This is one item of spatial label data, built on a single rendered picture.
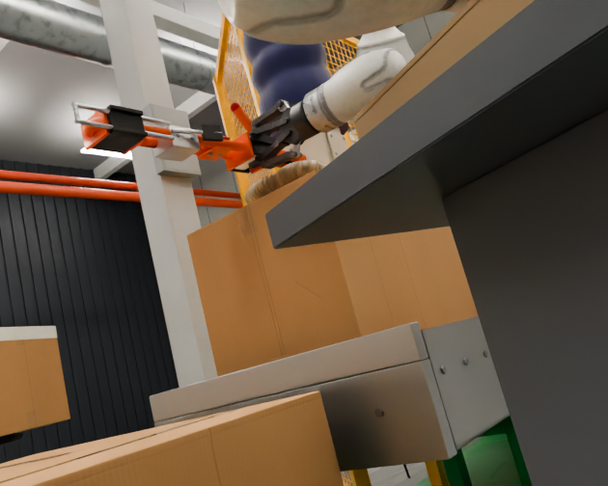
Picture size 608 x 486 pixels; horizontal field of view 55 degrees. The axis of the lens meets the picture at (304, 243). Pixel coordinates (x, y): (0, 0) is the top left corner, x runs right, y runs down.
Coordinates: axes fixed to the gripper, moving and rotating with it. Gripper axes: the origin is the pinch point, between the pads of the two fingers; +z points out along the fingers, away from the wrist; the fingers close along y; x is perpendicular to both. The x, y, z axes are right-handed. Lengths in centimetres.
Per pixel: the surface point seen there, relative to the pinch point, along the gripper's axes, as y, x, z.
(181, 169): -39, 63, 89
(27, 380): 30, 17, 152
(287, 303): 35.8, -4.6, -5.1
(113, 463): 53, -59, -21
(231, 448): 56, -42, -21
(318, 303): 37.8, -4.5, -12.9
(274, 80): -21.8, 16.1, -1.0
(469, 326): 49, 8, -36
